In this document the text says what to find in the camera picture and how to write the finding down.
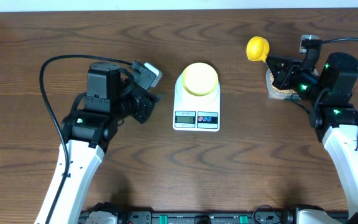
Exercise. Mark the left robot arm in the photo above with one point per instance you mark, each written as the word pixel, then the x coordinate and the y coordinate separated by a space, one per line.
pixel 113 93

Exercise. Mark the white digital kitchen scale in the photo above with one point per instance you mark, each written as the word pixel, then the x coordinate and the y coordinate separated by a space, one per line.
pixel 196 113

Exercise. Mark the yellow measuring scoop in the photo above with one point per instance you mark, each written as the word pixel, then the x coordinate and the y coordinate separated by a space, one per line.
pixel 257 49

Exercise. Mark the soybeans in container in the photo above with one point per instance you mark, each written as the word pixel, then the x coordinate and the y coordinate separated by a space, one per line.
pixel 277 90

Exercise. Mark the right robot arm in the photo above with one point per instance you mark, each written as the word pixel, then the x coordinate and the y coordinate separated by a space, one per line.
pixel 331 115

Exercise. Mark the pale yellow bowl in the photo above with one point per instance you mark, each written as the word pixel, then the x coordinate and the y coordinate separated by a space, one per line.
pixel 199 79

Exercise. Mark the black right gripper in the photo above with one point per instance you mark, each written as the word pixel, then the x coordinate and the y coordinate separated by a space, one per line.
pixel 286 72

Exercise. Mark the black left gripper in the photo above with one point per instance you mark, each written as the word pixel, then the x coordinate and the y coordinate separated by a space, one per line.
pixel 145 104

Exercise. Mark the clear plastic container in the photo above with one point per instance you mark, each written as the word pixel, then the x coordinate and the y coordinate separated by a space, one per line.
pixel 275 93

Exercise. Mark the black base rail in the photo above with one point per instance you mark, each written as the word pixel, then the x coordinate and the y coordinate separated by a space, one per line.
pixel 110 213

